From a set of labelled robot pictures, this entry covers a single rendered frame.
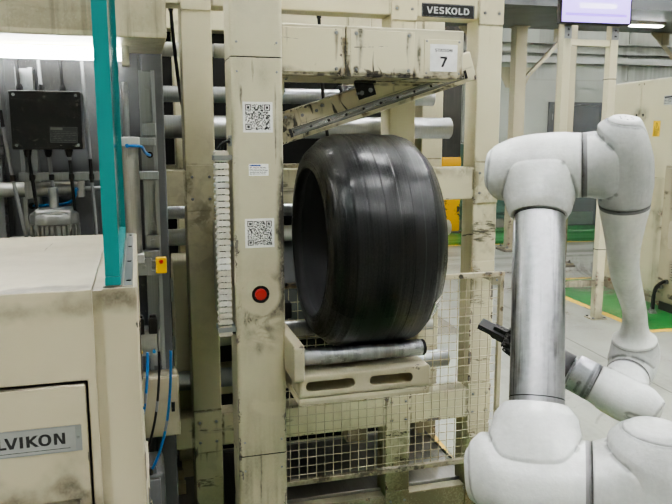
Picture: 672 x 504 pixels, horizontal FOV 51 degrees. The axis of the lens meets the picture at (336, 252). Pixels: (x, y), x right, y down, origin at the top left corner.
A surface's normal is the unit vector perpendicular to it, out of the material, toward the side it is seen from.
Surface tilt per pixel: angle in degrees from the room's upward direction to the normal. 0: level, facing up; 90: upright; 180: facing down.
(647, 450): 58
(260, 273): 90
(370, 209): 67
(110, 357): 90
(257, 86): 90
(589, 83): 90
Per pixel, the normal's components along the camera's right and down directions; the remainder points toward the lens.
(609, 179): -0.14, 0.43
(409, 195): 0.24, -0.34
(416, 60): 0.27, 0.15
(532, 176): -0.36, -0.25
